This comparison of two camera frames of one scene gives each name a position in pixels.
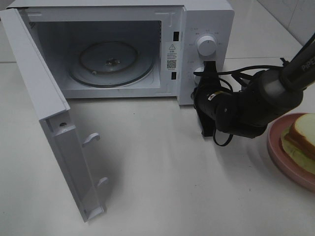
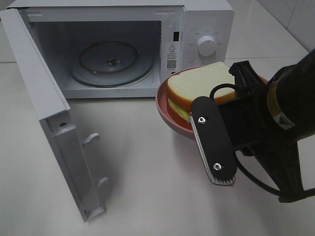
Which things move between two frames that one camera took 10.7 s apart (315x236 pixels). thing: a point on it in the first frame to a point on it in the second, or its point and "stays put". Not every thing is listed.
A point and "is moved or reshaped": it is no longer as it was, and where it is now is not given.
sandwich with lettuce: x=299 y=140 to x=213 y=82
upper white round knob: x=206 y=45 stays put
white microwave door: x=55 y=115 stays put
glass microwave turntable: x=110 y=64 stays put
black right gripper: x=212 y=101 to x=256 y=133
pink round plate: x=292 y=168 is moved or reshaped
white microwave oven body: x=130 y=48 stays put
